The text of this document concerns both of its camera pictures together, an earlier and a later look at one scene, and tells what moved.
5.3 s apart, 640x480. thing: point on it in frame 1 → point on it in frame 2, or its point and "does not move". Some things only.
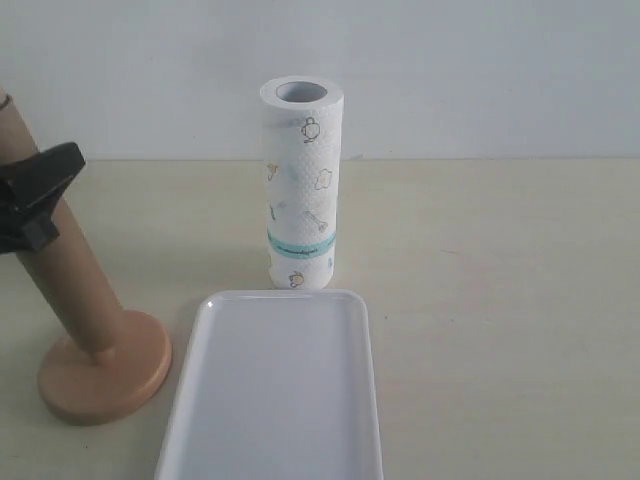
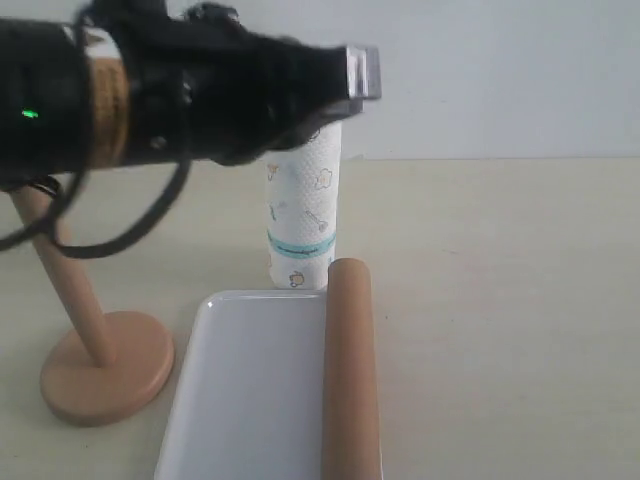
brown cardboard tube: [67, 268] → [350, 448]
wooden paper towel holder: [77, 391] does not move
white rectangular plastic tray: [275, 384] does not move
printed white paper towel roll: [302, 119] does not move
